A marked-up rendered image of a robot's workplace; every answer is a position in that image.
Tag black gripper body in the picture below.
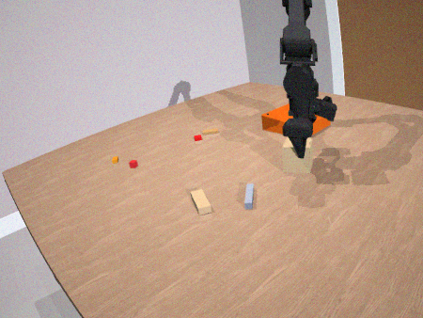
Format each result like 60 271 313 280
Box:
282 88 314 137

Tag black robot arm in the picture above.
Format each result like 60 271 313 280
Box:
279 0 337 122

